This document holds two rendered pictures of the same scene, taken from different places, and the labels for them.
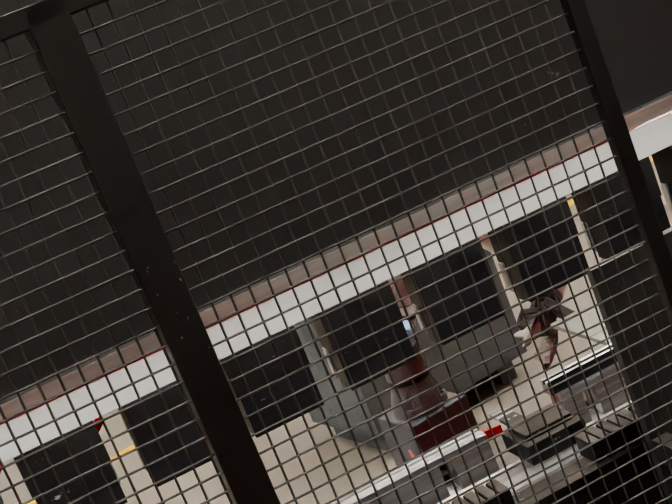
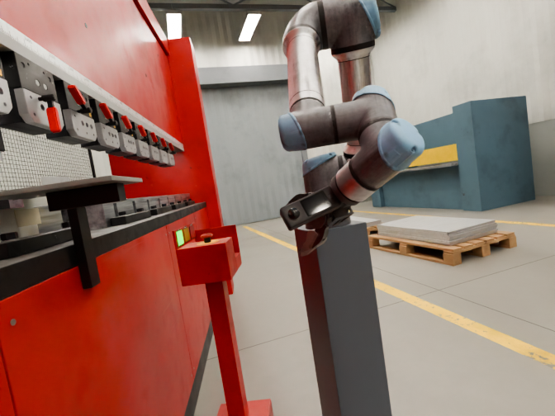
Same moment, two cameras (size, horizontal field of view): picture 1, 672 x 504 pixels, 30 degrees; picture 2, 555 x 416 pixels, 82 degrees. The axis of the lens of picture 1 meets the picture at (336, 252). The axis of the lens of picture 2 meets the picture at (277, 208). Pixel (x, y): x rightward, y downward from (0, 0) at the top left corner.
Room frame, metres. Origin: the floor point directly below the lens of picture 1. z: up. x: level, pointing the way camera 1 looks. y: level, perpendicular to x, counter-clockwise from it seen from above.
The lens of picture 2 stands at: (3.15, -1.11, 0.94)
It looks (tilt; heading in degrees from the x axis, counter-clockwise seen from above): 4 degrees down; 100
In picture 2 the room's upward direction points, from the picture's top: 9 degrees counter-clockwise
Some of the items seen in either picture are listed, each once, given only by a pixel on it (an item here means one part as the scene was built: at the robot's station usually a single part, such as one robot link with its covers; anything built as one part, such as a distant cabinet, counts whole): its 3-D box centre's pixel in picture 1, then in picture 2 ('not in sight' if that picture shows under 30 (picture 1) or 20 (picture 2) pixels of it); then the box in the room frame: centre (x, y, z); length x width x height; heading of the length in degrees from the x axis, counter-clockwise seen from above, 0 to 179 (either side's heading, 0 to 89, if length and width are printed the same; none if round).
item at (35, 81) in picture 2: (537, 247); (26, 96); (2.41, -0.38, 1.26); 0.15 x 0.09 x 0.17; 105
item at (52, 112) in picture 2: not in sight; (50, 113); (2.48, -0.38, 1.20); 0.04 x 0.02 x 0.10; 15
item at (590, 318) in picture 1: (613, 317); (66, 188); (2.60, -0.51, 1.00); 0.26 x 0.18 x 0.01; 15
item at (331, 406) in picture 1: (397, 333); not in sight; (5.22, -0.12, 0.36); 0.80 x 0.60 x 0.72; 116
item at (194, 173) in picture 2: not in sight; (167, 177); (1.71, 1.61, 1.15); 0.85 x 0.25 x 2.30; 15
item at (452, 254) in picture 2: not in sight; (432, 240); (4.16, 2.48, 0.07); 1.20 x 0.82 x 0.14; 120
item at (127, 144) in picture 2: (268, 377); (118, 135); (2.26, 0.20, 1.26); 0.15 x 0.09 x 0.17; 105
